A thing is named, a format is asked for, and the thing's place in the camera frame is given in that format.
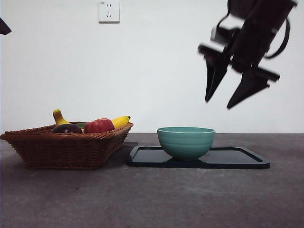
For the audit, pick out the yellow banana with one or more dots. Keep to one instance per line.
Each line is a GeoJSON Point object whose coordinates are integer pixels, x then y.
{"type": "Point", "coordinates": [59, 118]}

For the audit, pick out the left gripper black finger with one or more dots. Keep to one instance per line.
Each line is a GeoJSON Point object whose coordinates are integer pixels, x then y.
{"type": "Point", "coordinates": [4, 27]}

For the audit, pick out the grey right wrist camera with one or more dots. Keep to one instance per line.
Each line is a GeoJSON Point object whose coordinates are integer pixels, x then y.
{"type": "Point", "coordinates": [217, 35]}

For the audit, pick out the teal ribbed bowl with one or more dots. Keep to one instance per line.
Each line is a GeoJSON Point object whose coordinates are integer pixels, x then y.
{"type": "Point", "coordinates": [185, 145]}

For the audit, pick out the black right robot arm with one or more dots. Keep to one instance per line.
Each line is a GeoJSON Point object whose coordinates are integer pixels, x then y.
{"type": "Point", "coordinates": [261, 9]}

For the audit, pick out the green vegetable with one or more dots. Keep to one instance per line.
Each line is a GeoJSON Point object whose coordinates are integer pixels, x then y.
{"type": "Point", "coordinates": [81, 125]}

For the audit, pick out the red bell pepper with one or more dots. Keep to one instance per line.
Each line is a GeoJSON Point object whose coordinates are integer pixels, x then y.
{"type": "Point", "coordinates": [98, 126]}

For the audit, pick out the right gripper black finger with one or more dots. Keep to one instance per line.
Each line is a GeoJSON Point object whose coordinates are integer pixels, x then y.
{"type": "Point", "coordinates": [215, 78]}
{"type": "Point", "coordinates": [249, 88]}

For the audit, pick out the white wall socket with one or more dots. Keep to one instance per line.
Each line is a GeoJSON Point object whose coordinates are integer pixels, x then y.
{"type": "Point", "coordinates": [109, 12]}

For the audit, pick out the dark purple plum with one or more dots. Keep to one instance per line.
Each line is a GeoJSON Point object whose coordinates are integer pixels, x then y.
{"type": "Point", "coordinates": [67, 129]}

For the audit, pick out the black rectangular tray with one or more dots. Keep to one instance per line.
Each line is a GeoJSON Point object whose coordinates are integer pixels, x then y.
{"type": "Point", "coordinates": [232, 158]}

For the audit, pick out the brown wicker basket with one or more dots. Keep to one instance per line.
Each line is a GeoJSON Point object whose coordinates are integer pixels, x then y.
{"type": "Point", "coordinates": [64, 152]}

